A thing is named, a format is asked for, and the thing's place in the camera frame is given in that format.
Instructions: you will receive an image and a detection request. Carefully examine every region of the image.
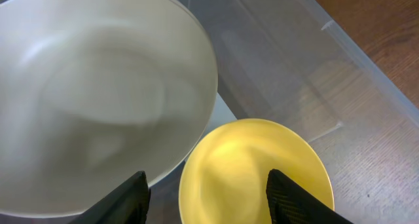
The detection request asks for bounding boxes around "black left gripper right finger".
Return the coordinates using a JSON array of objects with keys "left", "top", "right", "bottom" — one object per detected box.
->
[{"left": 266, "top": 169, "right": 351, "bottom": 224}]

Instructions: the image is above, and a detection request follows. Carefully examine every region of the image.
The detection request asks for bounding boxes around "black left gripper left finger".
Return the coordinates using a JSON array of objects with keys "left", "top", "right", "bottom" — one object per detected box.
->
[{"left": 69, "top": 171, "right": 151, "bottom": 224}]

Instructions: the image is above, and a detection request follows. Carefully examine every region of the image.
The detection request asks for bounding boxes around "yellow small bowl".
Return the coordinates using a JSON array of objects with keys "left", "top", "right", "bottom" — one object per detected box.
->
[{"left": 179, "top": 119, "right": 335, "bottom": 224}]

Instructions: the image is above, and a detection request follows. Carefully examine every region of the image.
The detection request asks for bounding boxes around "beige large bowl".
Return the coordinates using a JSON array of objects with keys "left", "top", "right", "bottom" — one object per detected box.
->
[{"left": 1, "top": 0, "right": 218, "bottom": 217}]

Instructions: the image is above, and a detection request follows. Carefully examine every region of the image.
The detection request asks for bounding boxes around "white label in container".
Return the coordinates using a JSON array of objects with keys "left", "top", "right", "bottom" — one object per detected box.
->
[{"left": 202, "top": 94, "right": 236, "bottom": 136}]

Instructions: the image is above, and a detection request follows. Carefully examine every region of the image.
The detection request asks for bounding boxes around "clear plastic storage container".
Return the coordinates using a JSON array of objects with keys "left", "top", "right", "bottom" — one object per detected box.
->
[{"left": 0, "top": 0, "right": 419, "bottom": 224}]

